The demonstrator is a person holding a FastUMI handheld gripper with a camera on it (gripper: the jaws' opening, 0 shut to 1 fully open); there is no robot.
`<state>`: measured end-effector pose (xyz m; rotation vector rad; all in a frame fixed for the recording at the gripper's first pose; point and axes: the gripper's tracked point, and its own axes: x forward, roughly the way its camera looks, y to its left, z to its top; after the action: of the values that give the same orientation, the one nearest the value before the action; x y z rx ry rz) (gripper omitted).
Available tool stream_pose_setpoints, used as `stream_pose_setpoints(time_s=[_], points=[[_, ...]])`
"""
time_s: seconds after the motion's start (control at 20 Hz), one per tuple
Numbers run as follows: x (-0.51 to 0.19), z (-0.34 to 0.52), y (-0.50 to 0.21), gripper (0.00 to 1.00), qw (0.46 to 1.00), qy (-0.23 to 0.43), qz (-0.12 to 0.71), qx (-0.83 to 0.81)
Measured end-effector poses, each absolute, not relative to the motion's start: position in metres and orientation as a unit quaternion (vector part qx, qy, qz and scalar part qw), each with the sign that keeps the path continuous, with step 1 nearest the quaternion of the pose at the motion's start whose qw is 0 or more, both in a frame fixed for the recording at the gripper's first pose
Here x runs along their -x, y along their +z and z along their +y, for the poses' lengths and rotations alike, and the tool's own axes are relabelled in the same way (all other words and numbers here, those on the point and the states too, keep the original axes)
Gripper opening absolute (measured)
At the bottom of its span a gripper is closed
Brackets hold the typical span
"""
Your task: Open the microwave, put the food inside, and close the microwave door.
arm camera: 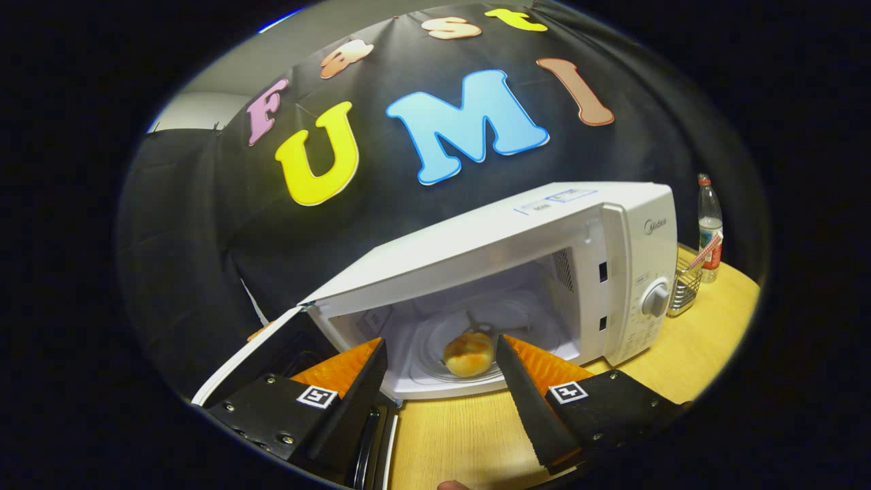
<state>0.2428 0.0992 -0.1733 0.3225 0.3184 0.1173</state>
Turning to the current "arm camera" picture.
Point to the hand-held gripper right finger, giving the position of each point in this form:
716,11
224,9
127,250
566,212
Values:
531,415

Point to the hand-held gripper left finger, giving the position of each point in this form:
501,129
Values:
354,415

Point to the round golden bread bun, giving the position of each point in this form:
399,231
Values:
468,357

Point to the white microwave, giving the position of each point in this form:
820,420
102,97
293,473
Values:
476,238

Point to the glass turntable plate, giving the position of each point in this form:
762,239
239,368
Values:
425,354

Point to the red checked straw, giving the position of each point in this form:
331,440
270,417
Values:
708,246

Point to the clear red label water bottle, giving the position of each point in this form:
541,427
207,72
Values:
710,211

